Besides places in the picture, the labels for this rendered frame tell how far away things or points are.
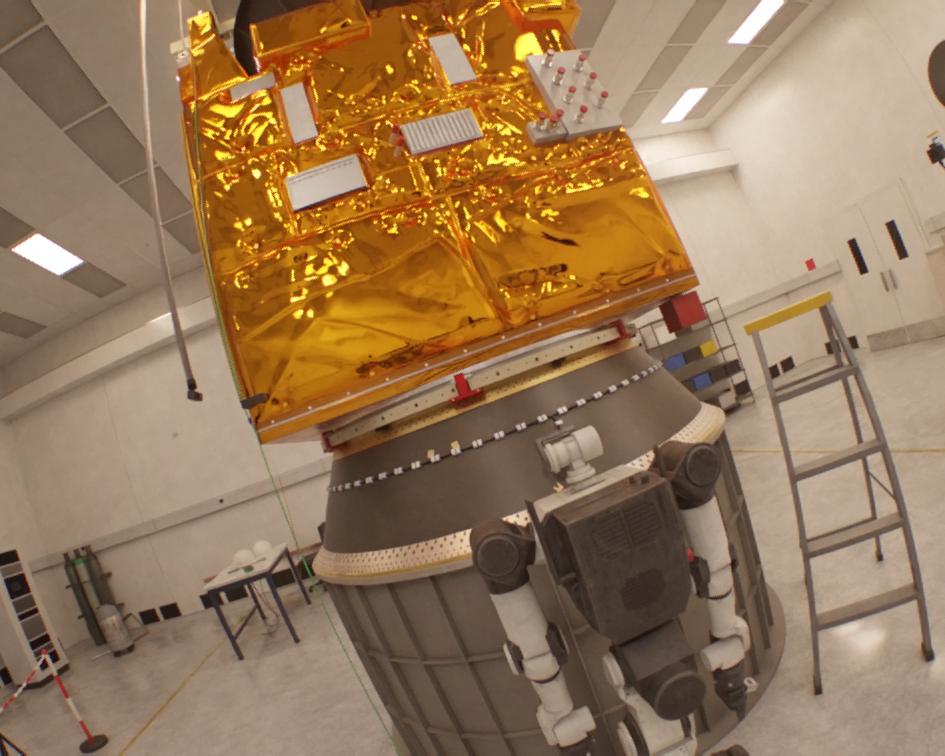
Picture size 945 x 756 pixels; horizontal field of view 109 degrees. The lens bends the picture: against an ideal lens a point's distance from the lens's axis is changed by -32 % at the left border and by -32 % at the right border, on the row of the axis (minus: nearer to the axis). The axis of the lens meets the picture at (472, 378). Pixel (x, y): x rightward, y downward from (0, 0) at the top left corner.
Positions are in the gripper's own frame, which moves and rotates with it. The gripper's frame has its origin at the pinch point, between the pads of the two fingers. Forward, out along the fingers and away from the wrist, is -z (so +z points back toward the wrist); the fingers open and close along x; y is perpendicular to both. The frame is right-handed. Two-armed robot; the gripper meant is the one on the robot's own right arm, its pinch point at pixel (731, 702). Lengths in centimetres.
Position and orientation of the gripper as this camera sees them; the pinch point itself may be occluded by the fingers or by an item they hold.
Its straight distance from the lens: 155.3
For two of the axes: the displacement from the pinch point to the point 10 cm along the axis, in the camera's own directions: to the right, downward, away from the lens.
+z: -3.4, -9.3, -1.3
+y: -9.3, 3.5, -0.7
